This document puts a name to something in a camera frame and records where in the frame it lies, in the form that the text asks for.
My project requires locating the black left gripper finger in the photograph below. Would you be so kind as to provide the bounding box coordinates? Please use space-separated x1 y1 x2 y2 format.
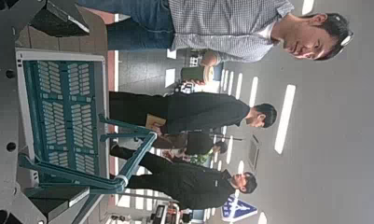
29 0 90 37
29 186 90 222

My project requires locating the teal crate with grey rim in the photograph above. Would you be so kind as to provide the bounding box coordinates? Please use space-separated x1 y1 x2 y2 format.
16 48 159 224

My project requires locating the bystander left hand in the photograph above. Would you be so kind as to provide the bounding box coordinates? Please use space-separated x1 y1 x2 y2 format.
187 78 207 87

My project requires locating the bystander right hand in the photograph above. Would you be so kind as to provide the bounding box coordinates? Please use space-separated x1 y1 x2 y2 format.
201 49 220 68

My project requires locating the small brown cardboard box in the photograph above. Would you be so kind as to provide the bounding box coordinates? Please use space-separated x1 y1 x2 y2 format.
145 114 167 131

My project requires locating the man in black with glasses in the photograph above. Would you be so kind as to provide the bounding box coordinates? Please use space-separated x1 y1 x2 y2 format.
109 144 258 211

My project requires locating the green leafy plant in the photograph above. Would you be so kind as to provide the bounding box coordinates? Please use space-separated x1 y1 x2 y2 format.
189 152 215 166

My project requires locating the man in black holding box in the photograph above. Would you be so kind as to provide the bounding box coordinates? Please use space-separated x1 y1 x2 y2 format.
108 91 278 135

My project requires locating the man in checked shirt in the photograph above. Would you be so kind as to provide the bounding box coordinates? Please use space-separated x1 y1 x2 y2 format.
76 0 355 87

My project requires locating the blue white triangular sign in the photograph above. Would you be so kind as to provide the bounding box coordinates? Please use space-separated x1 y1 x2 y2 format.
221 195 258 223

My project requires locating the long white ceiling light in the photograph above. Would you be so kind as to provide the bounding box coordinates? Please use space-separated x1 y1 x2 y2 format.
234 73 243 101
273 84 297 155
248 76 259 108
300 0 315 16

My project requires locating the square ceiling air vent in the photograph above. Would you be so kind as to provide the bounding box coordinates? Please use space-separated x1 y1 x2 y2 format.
247 134 262 171

